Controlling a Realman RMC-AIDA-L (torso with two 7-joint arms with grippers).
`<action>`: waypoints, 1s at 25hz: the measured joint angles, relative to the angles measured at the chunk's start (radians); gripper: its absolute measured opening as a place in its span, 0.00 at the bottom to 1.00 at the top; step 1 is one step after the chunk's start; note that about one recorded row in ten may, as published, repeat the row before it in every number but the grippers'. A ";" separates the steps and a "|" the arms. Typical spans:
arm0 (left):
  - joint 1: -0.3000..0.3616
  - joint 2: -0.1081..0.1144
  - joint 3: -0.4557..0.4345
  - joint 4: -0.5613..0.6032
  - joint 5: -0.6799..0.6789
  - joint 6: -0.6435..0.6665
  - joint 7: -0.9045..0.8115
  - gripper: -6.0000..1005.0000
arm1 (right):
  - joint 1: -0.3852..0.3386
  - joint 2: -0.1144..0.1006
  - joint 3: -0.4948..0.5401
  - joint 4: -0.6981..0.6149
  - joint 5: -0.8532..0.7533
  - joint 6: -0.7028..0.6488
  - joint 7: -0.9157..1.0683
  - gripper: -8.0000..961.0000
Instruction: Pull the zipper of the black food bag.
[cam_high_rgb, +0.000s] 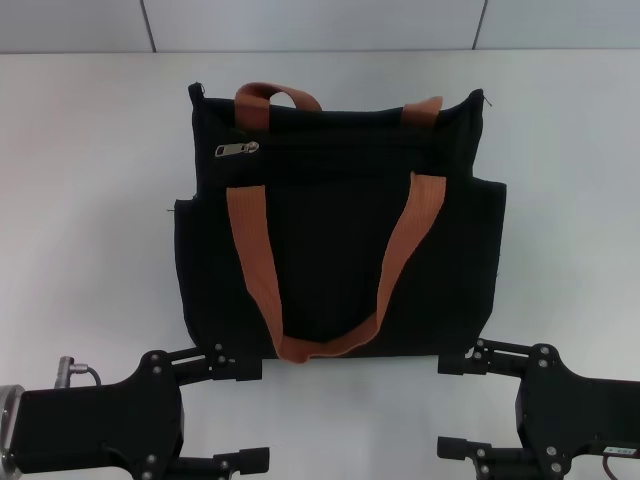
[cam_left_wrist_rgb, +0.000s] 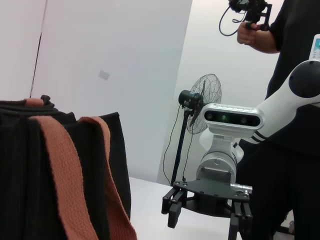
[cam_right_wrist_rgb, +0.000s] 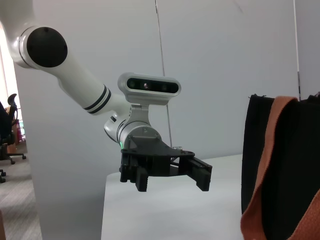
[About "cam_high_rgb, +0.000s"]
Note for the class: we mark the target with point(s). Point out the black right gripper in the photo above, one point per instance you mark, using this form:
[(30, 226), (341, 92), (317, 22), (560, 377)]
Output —
[(575, 415)]

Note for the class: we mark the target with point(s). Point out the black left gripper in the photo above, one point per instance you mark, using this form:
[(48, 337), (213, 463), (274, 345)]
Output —
[(100, 425)]

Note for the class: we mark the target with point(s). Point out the silver metal zipper pull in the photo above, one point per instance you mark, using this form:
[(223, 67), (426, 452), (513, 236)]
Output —
[(235, 150)]

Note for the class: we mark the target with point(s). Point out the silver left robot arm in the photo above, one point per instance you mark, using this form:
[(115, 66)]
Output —
[(7, 425)]

